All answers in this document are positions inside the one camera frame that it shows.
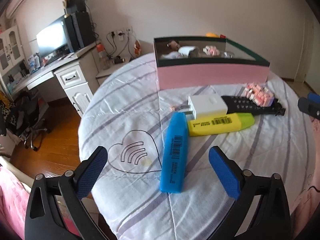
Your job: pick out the white egg-shaped toy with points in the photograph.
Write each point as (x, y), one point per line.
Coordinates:
(172, 55)

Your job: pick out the black office chair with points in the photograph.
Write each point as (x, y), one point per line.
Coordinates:
(23, 118)

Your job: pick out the black speaker box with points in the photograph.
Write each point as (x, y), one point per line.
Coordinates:
(72, 6)

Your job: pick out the pink storage box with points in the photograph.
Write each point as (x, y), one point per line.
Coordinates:
(236, 64)

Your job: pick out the rose gold cylinder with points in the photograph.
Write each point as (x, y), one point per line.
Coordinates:
(173, 45)

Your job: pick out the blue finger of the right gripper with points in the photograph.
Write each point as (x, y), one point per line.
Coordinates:
(314, 97)
(309, 107)

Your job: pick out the pink donut brick figure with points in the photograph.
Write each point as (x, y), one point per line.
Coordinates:
(259, 94)

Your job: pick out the computer monitor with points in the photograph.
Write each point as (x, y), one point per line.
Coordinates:
(52, 41)

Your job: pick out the blue highlighter marker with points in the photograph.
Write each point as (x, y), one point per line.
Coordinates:
(175, 154)

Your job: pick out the black computer tower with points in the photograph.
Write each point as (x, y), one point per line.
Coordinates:
(78, 29)

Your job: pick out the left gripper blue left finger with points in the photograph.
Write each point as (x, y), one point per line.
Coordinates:
(87, 173)

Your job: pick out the white glass door cabinet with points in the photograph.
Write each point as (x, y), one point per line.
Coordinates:
(11, 49)

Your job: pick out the white power adapter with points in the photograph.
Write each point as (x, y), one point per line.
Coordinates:
(207, 105)

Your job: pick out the yellow octopus plush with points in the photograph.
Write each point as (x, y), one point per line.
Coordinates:
(212, 35)

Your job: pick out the orange cap bottle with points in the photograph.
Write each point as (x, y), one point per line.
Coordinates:
(103, 56)

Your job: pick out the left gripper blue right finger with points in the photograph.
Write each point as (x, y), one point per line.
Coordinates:
(227, 171)

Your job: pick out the white bedside drawer unit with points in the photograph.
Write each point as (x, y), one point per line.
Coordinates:
(104, 74)

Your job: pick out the black remote control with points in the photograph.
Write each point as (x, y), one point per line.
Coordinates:
(239, 104)

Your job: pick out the orange snack bag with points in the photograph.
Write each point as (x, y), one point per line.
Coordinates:
(137, 48)

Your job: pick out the white striped table cloth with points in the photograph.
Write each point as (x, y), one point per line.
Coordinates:
(129, 116)

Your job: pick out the yellow highlighter marker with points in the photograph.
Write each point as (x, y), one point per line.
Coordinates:
(220, 124)

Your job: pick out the hello kitty brick figure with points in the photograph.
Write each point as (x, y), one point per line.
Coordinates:
(211, 51)

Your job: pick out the white desk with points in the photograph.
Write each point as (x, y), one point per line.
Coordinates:
(75, 75)

